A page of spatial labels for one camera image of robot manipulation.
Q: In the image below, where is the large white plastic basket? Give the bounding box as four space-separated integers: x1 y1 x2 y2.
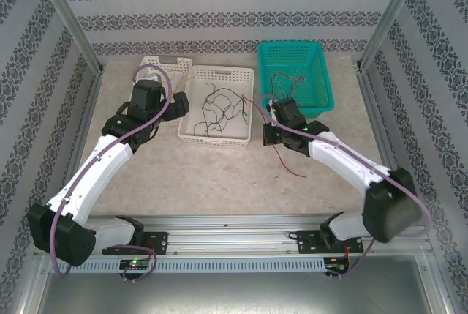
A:
177 64 256 150

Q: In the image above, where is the red cable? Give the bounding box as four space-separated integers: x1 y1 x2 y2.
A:
277 83 299 105
270 71 305 100
242 95 308 179

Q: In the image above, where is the teal plastic basket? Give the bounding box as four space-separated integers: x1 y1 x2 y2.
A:
257 41 336 120

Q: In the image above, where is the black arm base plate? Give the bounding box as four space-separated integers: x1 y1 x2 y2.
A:
102 231 170 256
296 229 363 255

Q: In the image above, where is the metal front panel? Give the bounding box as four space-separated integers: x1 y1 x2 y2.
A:
20 273 449 314

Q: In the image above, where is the aluminium side rail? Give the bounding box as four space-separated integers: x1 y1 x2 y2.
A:
54 68 107 220
356 67 405 216

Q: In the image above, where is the small white plastic basket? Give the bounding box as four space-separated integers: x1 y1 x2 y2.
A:
140 56 194 127

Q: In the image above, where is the thin black cable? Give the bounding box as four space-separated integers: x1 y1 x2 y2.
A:
210 107 235 135
221 94 253 128

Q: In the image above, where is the small circuit board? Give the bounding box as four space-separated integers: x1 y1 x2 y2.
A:
324 263 349 275
119 258 151 270

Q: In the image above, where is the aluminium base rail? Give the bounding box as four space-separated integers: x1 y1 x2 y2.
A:
34 214 432 258

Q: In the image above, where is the aluminium frame post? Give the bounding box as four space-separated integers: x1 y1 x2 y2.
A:
357 0 428 70
28 0 107 73

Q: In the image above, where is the white slotted cable duct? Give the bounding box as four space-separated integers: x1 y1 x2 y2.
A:
82 257 328 274

